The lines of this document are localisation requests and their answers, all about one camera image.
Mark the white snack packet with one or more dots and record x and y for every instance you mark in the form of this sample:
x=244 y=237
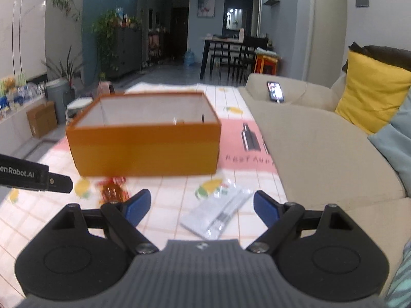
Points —
x=212 y=215

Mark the pink small stool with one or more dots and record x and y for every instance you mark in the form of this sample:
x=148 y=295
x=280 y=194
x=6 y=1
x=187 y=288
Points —
x=105 y=88

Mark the black wall shelf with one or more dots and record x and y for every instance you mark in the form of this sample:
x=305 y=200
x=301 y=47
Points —
x=271 y=1

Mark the row of bottles and packs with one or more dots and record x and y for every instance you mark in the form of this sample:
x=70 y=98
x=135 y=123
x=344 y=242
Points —
x=16 y=94

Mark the red candy packet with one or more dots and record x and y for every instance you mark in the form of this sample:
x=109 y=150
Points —
x=112 y=191

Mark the black dining table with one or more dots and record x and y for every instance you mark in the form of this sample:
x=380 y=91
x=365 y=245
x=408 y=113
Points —
x=221 y=40

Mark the teal striped clothing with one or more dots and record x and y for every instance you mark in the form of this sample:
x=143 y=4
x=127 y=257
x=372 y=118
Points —
x=399 y=279

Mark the floral wall picture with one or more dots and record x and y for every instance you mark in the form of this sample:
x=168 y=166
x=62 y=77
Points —
x=206 y=6

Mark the light blue pillow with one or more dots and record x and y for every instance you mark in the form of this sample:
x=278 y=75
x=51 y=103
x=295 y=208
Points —
x=395 y=147

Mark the dark jacket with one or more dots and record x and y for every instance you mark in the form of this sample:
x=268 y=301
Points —
x=379 y=53

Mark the tall leafy plant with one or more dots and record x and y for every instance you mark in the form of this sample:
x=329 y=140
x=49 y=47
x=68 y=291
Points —
x=104 y=38

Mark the beige sofa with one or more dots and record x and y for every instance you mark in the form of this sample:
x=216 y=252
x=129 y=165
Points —
x=321 y=154

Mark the folded cloths on stool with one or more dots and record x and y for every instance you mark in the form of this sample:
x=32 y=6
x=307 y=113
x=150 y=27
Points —
x=265 y=51

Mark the white bottle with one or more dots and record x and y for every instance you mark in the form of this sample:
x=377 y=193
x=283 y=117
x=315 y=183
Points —
x=241 y=35

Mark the grey trash bin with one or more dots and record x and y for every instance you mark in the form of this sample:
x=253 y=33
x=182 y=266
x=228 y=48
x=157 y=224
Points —
x=57 y=99

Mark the brown cardboard carton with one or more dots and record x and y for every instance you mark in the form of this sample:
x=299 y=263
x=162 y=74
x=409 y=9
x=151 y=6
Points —
x=41 y=120

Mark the fruit print checked tablecloth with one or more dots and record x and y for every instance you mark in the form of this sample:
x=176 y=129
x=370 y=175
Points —
x=179 y=195

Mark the white step stool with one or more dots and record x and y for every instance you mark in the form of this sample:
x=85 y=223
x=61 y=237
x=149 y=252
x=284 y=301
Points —
x=78 y=104

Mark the grey wall switch panel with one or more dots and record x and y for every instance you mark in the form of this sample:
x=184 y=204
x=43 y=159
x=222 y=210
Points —
x=362 y=1

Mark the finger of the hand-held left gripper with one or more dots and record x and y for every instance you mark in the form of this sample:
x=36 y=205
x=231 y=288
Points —
x=61 y=183

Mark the orange stool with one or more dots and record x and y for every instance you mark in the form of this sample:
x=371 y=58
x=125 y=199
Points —
x=266 y=64

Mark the yellow pillow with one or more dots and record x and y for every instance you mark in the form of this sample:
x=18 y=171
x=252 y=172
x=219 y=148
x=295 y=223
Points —
x=372 y=93

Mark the hanging vine plant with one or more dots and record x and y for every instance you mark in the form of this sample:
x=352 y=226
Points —
x=65 y=3

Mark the orange cardboard box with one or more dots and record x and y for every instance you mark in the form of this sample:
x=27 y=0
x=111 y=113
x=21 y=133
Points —
x=144 y=150

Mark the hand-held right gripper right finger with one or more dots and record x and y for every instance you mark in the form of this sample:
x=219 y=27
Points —
x=266 y=208

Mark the items on cabinet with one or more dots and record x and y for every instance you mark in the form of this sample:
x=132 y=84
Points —
x=125 y=21

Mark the open shelf rack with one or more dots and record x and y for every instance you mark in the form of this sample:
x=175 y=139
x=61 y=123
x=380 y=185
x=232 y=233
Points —
x=157 y=45

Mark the blue water bottle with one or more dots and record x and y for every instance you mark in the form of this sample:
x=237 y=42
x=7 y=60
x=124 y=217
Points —
x=189 y=58

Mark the dark grey cabinet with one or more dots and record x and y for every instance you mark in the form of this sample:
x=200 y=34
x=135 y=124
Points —
x=126 y=51

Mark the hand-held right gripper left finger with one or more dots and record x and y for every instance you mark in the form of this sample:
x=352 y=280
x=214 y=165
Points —
x=138 y=208

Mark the black dining chairs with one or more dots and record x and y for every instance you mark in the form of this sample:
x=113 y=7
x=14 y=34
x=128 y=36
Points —
x=234 y=56

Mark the spiky potted plant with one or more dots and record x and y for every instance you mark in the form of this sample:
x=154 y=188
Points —
x=65 y=65

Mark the smartphone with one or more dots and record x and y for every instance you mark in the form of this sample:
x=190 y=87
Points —
x=275 y=91

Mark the white door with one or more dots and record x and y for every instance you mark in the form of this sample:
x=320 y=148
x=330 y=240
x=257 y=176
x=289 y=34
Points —
x=330 y=25

